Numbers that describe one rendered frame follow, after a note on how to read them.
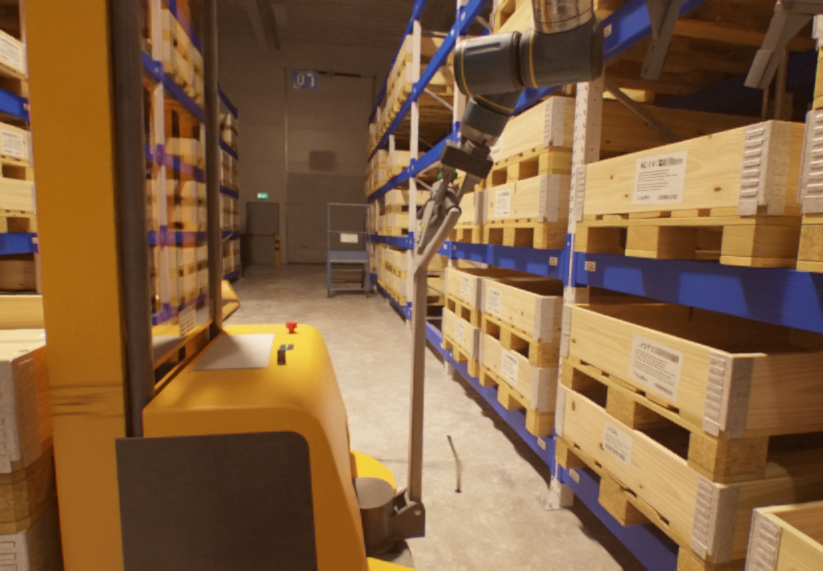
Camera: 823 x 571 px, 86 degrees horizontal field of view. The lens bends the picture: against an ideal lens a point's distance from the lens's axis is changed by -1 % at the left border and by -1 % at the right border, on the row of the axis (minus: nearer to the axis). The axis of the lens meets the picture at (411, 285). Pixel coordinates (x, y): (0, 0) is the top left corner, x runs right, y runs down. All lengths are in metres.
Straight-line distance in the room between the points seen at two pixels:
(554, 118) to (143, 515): 2.01
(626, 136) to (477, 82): 1.50
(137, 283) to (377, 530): 0.96
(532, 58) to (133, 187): 0.79
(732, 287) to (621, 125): 1.17
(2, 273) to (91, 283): 3.49
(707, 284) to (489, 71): 0.88
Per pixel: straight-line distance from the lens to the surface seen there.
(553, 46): 0.92
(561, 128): 2.22
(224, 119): 10.90
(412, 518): 1.54
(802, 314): 1.33
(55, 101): 1.08
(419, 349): 1.34
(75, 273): 1.06
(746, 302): 1.42
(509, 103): 1.14
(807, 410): 1.59
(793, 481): 1.64
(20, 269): 4.46
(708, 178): 1.45
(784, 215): 1.38
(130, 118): 1.03
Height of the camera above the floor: 1.24
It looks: 7 degrees down
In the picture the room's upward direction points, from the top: 1 degrees clockwise
